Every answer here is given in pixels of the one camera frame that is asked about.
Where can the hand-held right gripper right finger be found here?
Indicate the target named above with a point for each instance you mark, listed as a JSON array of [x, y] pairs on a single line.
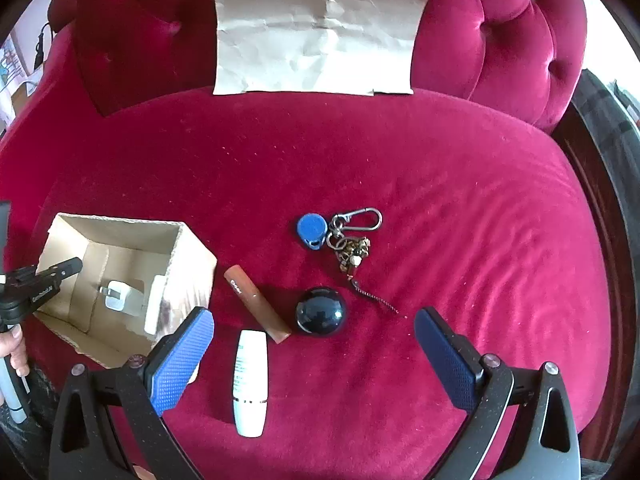
[[445, 360]]

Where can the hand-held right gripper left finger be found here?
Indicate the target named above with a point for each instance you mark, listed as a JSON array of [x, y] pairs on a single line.
[[180, 360]]

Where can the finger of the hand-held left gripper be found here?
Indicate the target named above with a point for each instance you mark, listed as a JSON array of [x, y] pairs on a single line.
[[62, 270]]

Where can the large white charger plug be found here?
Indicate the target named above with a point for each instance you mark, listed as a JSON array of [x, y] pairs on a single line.
[[155, 310]]

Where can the small white charger plug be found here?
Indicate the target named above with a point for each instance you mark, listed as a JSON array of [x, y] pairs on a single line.
[[116, 297]]

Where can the white cosmetic bottle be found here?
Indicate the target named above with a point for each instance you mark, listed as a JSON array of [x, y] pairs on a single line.
[[248, 385]]

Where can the brown lipstick tube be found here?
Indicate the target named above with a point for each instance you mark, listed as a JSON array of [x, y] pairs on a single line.
[[255, 302]]

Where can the cardboard box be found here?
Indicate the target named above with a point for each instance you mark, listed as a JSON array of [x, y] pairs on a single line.
[[190, 265]]

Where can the glossy black ball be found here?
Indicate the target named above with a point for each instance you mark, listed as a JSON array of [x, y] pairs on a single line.
[[320, 310]]

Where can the person's left hand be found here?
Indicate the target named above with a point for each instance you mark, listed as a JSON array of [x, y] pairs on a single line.
[[20, 347]]

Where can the red velvet tufted sofa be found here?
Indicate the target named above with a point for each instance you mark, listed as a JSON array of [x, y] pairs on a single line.
[[450, 185]]

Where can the small brown cardboard carton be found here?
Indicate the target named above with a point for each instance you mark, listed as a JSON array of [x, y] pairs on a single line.
[[27, 87]]

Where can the creased brown paper sheet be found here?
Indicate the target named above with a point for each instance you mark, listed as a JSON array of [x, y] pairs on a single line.
[[320, 35]]

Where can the cartoon cat wall poster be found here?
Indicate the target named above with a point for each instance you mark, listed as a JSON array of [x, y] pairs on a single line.
[[10, 70]]

